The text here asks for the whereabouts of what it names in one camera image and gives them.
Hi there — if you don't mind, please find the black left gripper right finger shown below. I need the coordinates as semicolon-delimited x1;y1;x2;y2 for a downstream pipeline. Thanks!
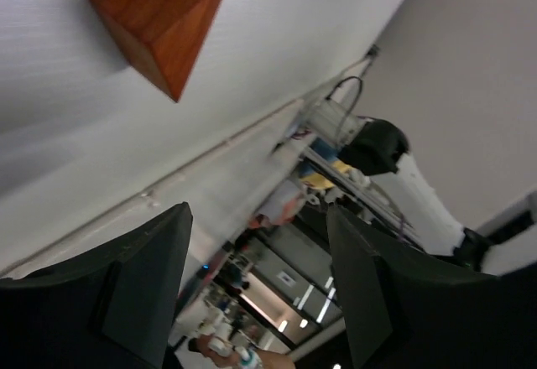
326;206;536;368

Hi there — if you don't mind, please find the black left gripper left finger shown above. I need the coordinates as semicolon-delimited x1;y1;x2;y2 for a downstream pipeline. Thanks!
1;203;193;368

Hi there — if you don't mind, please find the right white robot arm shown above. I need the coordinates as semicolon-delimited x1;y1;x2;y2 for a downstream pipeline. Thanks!
305;101;493;272

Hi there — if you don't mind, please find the orange triangle wood block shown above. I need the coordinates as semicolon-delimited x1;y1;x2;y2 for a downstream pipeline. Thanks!
89;0;222;102

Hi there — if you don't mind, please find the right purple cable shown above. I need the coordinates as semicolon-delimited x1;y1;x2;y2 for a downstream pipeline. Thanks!
389;211;420;248

